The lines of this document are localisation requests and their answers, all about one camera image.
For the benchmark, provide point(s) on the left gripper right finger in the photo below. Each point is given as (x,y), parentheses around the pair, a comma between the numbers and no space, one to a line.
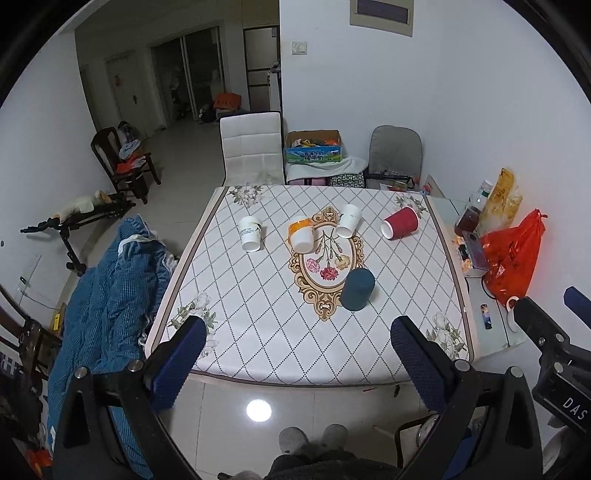
(487,426)

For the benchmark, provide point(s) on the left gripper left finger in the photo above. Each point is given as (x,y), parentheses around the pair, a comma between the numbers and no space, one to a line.
(87,443)

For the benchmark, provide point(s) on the dark teal cup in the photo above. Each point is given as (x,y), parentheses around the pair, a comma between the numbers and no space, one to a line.
(358,289)

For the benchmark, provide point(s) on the red paper cup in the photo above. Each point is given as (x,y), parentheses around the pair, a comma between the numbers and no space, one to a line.
(400,224)

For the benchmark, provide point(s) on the white cup with crane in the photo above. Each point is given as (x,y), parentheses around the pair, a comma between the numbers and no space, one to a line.
(250,232)

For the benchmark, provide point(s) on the white cup with birds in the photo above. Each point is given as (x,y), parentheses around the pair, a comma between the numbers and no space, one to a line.
(351,217)

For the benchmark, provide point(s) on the orange and white cup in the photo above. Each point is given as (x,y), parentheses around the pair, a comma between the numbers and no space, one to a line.
(301,235)

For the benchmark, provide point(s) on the blue quilted blanket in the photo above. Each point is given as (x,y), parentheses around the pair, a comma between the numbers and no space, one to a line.
(108,315)

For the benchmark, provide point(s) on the red plastic bag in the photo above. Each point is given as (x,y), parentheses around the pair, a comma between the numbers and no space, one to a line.
(512,256)

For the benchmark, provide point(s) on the right grey slipper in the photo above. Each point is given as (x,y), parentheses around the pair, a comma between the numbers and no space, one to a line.
(334,437)

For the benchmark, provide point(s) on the grey slipper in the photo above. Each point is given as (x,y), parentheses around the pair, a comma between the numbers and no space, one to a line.
(293,441)
(334,437)

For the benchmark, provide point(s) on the smartphone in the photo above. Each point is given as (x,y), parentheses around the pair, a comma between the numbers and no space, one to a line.
(475,263)

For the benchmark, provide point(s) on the left grey slipper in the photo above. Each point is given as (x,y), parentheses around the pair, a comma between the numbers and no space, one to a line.
(293,441)

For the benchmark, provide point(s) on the brown bottle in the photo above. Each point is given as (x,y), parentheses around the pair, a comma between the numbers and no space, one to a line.
(470,219)

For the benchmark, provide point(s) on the yellow snack bag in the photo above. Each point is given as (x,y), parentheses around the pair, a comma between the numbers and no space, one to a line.
(502,205)

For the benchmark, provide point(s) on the black stand with toy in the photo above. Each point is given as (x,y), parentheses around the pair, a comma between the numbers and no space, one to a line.
(80,212)

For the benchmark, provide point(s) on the floral patterned tablecloth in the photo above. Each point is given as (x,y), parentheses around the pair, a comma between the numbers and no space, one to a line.
(274,317)

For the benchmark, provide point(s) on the dark wooden chair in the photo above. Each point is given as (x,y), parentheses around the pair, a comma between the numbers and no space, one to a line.
(125,164)

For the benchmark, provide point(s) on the grey chair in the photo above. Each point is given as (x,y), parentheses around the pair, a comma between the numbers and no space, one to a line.
(395,159)

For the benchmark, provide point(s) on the white upholstered chair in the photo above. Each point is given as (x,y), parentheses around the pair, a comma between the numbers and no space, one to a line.
(252,148)

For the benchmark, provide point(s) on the cardboard box with items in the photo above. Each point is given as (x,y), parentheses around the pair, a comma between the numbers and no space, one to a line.
(316,146)

